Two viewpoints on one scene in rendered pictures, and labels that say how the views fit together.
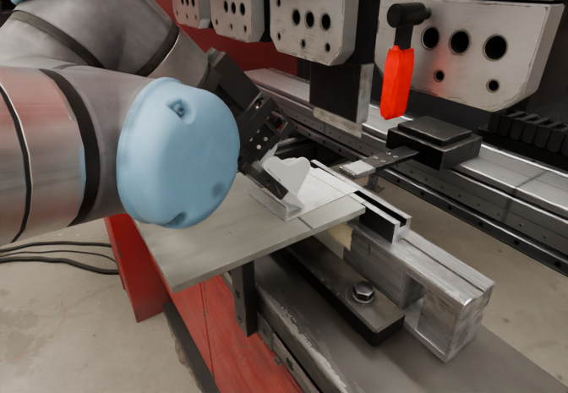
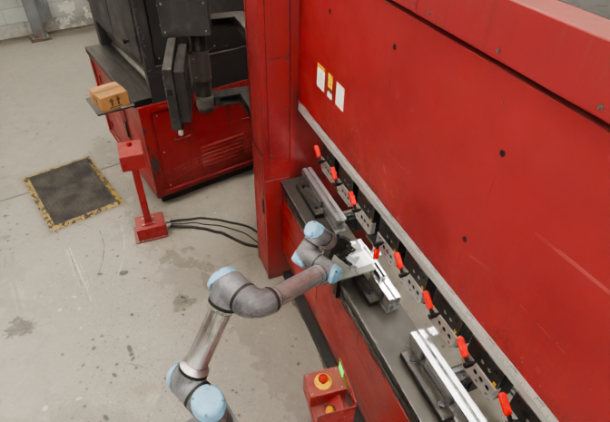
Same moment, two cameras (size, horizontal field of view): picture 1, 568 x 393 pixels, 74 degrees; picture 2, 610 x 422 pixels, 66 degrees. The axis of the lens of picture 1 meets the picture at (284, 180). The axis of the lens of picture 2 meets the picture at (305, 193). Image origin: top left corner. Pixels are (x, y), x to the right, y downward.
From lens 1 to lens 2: 1.71 m
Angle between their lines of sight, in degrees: 13
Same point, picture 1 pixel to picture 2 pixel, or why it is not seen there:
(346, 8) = (372, 226)
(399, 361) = (375, 310)
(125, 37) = (323, 241)
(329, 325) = (359, 299)
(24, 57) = (309, 250)
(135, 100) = (330, 269)
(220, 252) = not seen: hidden behind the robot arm
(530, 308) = not seen: hidden behind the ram
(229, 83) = (340, 242)
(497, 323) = not seen: hidden behind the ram
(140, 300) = (272, 268)
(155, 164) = (332, 278)
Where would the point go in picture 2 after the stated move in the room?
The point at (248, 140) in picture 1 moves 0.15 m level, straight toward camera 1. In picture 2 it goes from (343, 253) to (342, 279)
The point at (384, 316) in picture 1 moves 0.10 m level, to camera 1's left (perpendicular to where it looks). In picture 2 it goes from (373, 299) to (351, 295)
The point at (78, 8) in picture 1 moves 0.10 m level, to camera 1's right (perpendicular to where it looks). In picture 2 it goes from (318, 240) to (341, 244)
